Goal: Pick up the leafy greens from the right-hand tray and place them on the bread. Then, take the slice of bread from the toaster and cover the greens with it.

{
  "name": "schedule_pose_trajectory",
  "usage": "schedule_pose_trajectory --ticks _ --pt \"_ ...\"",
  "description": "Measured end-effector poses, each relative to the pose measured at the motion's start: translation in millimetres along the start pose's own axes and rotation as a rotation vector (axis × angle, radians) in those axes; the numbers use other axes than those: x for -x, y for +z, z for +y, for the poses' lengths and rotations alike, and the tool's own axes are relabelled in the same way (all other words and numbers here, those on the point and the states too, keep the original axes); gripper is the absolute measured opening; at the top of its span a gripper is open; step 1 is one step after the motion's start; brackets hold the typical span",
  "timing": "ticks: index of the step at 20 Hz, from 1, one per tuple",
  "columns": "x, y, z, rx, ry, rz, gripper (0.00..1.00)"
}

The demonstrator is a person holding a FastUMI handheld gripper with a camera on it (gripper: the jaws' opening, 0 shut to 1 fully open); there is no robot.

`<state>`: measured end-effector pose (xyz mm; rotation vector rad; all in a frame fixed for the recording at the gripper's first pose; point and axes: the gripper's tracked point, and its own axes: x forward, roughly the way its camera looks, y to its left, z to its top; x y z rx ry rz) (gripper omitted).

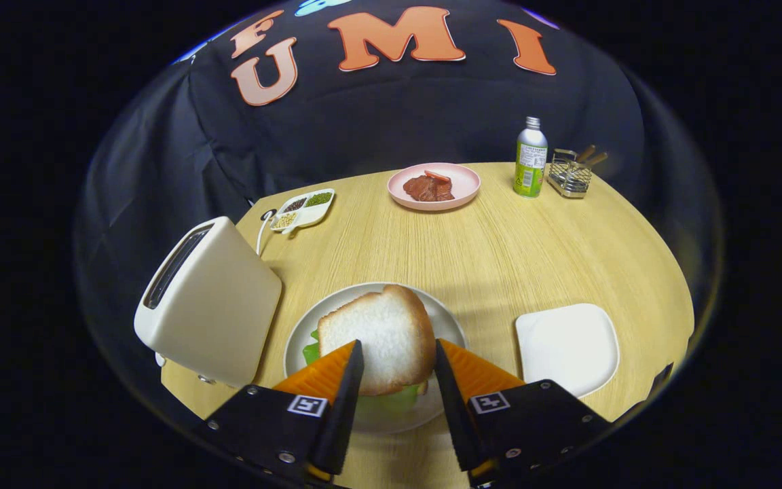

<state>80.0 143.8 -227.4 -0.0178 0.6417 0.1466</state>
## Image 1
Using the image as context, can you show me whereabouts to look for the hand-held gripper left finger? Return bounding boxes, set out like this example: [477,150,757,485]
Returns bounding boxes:
[202,340,366,485]

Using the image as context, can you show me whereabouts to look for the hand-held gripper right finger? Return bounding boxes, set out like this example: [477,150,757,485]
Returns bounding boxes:
[435,338,614,487]

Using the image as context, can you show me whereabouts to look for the green lettuce leaf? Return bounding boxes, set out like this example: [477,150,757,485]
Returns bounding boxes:
[303,329,429,422]

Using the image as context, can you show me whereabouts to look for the white bread slice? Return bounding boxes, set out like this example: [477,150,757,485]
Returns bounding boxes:
[317,285,436,397]

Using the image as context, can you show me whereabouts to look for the round white plate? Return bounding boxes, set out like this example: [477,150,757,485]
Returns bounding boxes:
[283,282,468,435]

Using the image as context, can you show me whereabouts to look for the square white plate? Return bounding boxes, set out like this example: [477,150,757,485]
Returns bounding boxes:
[515,303,620,399]

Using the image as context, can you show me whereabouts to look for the white toaster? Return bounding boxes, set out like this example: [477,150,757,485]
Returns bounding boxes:
[134,216,283,389]

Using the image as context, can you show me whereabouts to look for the white divided bean dish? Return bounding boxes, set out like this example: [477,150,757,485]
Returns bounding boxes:
[270,188,336,236]

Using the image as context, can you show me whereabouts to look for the brown meat slices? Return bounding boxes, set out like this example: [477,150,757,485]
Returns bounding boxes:
[403,175,455,202]

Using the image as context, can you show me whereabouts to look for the pink plate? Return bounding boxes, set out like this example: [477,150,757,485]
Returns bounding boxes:
[387,162,481,211]

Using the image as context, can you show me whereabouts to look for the green label metal bottle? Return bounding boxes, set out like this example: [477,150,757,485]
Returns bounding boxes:
[514,116,548,198]

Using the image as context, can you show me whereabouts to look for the wooden sticks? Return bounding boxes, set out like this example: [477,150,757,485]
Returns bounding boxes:
[577,144,609,168]

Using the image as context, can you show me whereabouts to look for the black backdrop cloth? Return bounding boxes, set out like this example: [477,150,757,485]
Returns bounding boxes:
[75,0,721,354]

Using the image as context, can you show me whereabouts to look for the wire mesh holder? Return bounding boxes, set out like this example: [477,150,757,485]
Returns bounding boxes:
[547,148,593,199]

